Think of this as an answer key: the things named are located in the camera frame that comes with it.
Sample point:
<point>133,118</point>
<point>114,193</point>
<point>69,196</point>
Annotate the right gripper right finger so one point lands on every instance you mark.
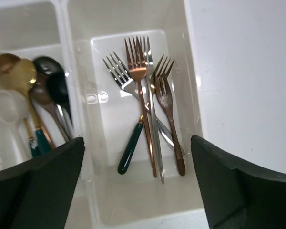
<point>236,193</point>

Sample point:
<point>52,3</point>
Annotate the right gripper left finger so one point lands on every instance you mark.
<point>37,194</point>

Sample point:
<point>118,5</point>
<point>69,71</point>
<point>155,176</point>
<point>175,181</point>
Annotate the copper brown spoon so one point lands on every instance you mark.
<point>47,102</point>

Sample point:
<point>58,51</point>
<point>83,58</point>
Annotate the gold spoon green handle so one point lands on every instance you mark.
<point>23,78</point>

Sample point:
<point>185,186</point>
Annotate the silver spoon black handle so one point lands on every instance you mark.
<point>46,66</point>

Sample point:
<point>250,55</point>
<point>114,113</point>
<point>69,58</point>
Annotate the rose gold spoon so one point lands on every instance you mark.
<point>7,62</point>

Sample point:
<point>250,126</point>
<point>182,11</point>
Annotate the copper brown fork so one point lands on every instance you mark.
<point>164,96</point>

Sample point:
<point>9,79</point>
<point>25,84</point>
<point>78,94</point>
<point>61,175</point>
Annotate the silver fork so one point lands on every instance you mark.
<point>121,75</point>
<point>145,44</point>

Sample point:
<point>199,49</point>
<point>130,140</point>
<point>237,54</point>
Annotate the rose gold fork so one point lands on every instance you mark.
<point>138,71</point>

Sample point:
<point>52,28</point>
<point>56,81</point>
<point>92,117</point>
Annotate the white plastic spoon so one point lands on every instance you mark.
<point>12,148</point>

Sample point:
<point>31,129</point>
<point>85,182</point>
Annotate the white plastic fork bin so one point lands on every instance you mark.
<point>136,200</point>

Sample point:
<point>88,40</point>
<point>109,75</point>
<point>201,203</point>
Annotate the white plastic spoon bin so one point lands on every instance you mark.
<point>28,28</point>

